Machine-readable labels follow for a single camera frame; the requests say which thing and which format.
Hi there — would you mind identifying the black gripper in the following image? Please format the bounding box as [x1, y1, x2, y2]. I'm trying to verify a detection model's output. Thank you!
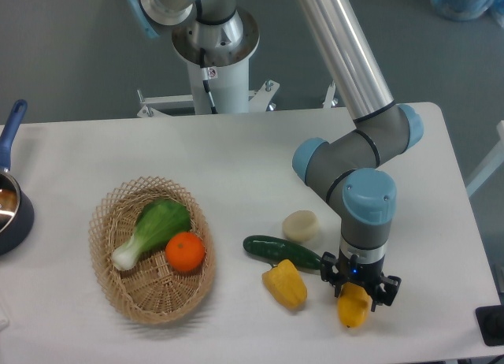
[320, 252, 402, 312]

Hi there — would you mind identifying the yellow mango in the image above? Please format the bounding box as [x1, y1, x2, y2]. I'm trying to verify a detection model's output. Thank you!
[337, 282, 372, 328]

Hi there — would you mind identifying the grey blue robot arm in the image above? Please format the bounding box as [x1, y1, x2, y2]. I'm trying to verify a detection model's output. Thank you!
[128, 0, 424, 306]

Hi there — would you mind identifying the yellow bell pepper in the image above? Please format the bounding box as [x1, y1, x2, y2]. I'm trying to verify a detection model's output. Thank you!
[262, 259, 308, 310]

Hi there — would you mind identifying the green cucumber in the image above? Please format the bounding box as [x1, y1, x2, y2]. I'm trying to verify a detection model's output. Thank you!
[243, 235, 321, 270]

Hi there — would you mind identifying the black device at table edge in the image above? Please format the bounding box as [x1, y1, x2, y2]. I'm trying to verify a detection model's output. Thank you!
[475, 305, 503, 347]

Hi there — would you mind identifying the orange fruit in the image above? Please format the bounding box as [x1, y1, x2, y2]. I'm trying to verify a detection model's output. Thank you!
[165, 232, 206, 273]

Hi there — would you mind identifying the wicker basket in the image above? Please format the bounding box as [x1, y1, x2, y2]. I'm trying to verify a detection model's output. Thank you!
[89, 176, 216, 325]

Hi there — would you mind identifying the green bok choy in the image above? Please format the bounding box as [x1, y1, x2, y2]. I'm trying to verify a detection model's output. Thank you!
[111, 199, 191, 271]

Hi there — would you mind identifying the blue plastic bag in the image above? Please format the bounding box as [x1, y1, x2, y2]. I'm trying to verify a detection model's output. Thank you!
[430, 0, 495, 22]

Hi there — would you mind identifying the blue saucepan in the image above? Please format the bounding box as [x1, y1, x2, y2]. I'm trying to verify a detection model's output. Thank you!
[1, 99, 35, 255]

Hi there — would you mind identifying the white frame at right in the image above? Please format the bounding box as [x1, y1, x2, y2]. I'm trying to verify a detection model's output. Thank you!
[465, 121, 503, 197]

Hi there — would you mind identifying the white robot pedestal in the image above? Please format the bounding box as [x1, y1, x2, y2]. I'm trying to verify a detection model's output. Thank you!
[137, 8, 280, 117]

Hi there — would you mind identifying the black cable on pedestal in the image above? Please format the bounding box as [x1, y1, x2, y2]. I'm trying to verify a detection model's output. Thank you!
[198, 47, 220, 114]

